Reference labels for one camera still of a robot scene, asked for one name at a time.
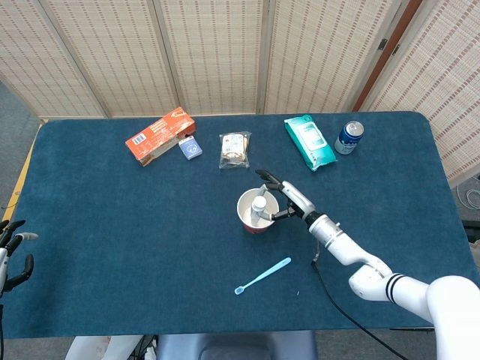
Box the light blue toothbrush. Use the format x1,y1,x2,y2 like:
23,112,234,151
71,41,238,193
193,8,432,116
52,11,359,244
234,256,293,296

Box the brown wooden post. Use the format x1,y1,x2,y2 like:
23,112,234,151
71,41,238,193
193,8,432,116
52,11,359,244
352,0,424,113

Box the blue table cloth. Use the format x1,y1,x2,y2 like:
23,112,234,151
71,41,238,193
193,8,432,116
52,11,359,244
5,111,474,340

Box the black cable bundle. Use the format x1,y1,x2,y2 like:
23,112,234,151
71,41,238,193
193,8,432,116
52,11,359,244
133,334,158,360

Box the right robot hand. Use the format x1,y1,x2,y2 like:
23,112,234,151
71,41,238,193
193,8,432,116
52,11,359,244
254,169,317,226

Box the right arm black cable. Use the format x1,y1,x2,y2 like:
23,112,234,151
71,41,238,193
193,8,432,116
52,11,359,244
310,239,410,360

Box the woven bamboo folding screen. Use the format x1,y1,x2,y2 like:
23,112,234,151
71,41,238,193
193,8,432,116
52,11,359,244
359,0,480,185
0,0,413,119

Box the bread in clear bag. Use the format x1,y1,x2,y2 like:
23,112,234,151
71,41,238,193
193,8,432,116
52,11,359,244
218,130,253,170

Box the white plastic cover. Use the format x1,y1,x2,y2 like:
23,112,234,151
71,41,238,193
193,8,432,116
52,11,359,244
66,334,146,360

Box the white toothpaste tube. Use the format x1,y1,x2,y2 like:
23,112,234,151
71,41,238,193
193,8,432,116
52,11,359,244
250,196,268,227

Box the white cables on floor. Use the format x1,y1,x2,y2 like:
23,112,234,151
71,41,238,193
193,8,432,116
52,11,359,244
455,183,480,211

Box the black equipment piece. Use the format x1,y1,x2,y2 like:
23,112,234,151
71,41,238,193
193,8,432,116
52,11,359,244
461,220,480,243

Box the orange biscuit box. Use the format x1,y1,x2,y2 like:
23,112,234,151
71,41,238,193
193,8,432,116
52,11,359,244
124,106,197,167

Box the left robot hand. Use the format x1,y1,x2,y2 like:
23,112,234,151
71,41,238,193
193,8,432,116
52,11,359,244
0,219,40,293

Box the blue white drink can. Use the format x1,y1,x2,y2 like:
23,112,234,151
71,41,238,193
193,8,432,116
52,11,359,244
334,120,365,155

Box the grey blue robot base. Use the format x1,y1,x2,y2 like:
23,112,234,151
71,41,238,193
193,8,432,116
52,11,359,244
156,331,319,360

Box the green wet wipes pack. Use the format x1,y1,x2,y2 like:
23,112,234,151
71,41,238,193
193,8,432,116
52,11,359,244
283,113,338,173

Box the small blue tissue pack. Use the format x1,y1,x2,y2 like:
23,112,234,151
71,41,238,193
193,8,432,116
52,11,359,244
178,135,204,161

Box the red paper cup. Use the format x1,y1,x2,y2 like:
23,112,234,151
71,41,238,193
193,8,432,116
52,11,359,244
236,187,281,235

